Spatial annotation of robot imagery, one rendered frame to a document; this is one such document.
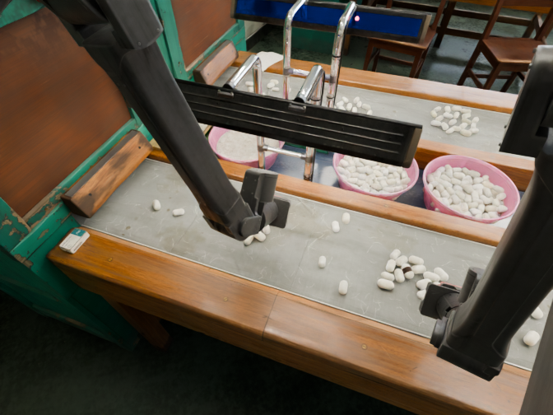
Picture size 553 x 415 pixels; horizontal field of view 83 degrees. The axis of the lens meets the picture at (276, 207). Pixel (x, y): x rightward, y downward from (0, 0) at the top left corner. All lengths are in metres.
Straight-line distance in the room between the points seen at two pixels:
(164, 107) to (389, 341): 0.61
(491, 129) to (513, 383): 0.90
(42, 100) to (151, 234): 0.39
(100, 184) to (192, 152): 0.55
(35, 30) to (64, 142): 0.24
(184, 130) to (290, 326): 0.47
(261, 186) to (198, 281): 0.30
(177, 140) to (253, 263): 0.46
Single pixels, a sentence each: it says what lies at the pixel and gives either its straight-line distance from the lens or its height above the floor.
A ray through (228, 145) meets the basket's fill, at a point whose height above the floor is 0.73.
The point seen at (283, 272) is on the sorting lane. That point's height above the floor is 0.74.
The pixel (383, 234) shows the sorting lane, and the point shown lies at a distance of 0.90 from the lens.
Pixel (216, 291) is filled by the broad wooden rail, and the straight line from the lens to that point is 0.76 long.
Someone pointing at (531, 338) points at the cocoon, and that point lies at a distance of 0.89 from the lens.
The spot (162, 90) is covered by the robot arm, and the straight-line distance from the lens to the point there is 0.41.
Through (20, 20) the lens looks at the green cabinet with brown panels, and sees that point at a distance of 0.88.
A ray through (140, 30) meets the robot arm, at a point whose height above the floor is 1.32.
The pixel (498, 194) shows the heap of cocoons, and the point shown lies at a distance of 1.16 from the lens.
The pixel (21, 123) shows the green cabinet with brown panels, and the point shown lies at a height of 1.04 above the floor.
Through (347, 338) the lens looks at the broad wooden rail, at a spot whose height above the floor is 0.76.
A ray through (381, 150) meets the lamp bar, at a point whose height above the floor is 1.07.
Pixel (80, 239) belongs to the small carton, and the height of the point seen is 0.78.
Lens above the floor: 1.44
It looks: 50 degrees down
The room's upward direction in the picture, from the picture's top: straight up
